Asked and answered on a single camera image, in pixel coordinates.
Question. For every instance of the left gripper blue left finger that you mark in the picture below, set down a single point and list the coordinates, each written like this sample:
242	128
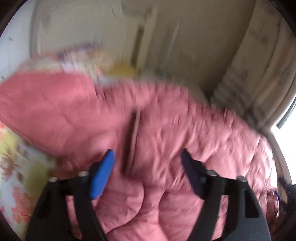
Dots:
50	219

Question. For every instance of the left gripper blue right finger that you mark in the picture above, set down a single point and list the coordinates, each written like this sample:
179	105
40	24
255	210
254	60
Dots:
245	219

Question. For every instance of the pink quilted jacket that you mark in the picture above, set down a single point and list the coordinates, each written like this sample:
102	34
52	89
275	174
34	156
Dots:
147	124

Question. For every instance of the floral bed sheet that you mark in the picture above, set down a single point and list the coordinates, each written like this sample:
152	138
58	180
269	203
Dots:
24	169

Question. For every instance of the patterned cream curtain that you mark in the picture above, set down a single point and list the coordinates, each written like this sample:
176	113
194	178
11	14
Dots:
259	84

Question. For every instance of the yellow cloth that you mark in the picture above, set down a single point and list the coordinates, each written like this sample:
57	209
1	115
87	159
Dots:
125	70

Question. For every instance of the slim metal lamp pole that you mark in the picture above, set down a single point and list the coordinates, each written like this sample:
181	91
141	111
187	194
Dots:
172	36

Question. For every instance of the white wooden headboard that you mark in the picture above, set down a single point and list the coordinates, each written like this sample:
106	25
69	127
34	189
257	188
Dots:
122	30

